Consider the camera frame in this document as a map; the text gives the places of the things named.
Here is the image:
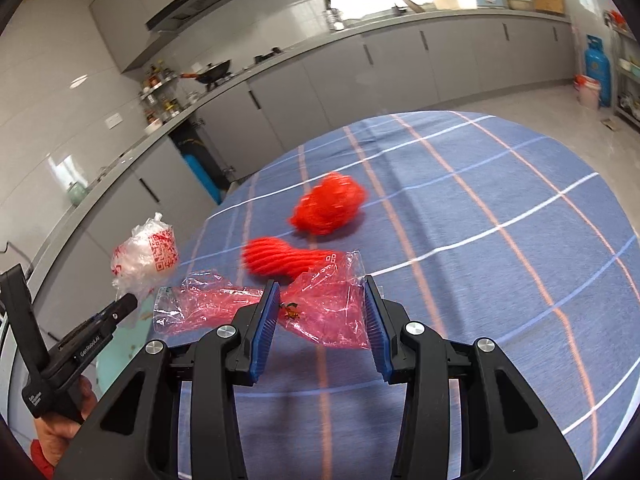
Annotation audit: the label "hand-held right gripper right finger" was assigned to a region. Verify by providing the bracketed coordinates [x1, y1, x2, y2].
[363, 275, 584, 480]

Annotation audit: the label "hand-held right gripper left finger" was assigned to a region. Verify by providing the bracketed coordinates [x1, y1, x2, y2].
[54, 280, 282, 480]

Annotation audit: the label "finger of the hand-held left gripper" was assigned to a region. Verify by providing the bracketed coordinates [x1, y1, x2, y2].
[91, 292, 139, 330]

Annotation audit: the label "teal round bin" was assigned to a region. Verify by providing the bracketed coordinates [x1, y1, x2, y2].
[92, 317, 153, 403]

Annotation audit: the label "clear red plastic bag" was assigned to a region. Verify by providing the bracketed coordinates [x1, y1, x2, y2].
[280, 249, 377, 351]
[152, 271, 268, 335]

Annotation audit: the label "white red printed plastic bag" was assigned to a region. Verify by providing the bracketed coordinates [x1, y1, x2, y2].
[111, 212, 180, 301]

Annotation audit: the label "person's left hand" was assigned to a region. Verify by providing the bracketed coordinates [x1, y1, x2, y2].
[34, 376, 98, 467]

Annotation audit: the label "red foam net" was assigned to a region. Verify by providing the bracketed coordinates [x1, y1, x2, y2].
[287, 171, 368, 237]
[241, 236, 341, 279]

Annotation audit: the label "blue plaid tablecloth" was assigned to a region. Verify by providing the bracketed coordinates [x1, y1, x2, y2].
[177, 110, 636, 480]

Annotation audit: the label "blue gas cylinder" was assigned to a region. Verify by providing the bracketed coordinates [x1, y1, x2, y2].
[585, 35, 612, 108]
[182, 152, 221, 202]

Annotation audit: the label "metal spice rack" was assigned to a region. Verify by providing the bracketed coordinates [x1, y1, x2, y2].
[139, 62, 182, 128]

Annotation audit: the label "black wok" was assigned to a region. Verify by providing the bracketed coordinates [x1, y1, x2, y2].
[181, 59, 233, 86]

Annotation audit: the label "grey kitchen counter cabinets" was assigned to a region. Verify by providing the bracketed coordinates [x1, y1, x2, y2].
[0, 7, 576, 411]

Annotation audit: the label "grey range hood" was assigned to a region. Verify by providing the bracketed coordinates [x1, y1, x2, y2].
[90, 0, 266, 73]

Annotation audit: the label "white plastic bucket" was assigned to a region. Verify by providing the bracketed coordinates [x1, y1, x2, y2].
[575, 75, 602, 111]

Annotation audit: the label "metal shelf rack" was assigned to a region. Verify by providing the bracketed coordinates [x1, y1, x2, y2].
[607, 10, 640, 133]

